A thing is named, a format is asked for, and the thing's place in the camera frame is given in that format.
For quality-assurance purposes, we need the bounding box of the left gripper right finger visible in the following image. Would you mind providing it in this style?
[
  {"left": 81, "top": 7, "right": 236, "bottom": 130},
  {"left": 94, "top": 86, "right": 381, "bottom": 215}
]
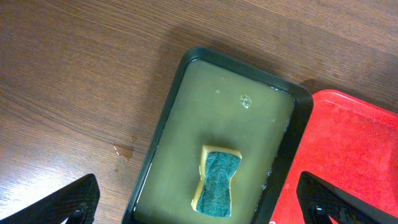
[{"left": 297, "top": 171, "right": 397, "bottom": 224}]

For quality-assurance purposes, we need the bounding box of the dark green tray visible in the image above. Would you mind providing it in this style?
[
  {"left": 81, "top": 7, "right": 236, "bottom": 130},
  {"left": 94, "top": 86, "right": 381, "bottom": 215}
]
[{"left": 122, "top": 47, "right": 313, "bottom": 223}]

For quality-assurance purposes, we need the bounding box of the yellow green sponge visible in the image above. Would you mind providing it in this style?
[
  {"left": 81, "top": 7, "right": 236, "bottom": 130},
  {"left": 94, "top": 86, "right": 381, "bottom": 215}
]
[{"left": 191, "top": 145, "right": 242, "bottom": 218}]

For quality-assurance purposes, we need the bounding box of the red plastic tray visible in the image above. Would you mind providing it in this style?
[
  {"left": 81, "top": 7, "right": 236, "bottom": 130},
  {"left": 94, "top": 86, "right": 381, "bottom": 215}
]
[{"left": 271, "top": 90, "right": 397, "bottom": 223}]

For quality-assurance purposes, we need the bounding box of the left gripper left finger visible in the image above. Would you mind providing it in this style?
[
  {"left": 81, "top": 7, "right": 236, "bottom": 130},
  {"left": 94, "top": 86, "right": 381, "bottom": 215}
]
[{"left": 1, "top": 174, "right": 100, "bottom": 223}]

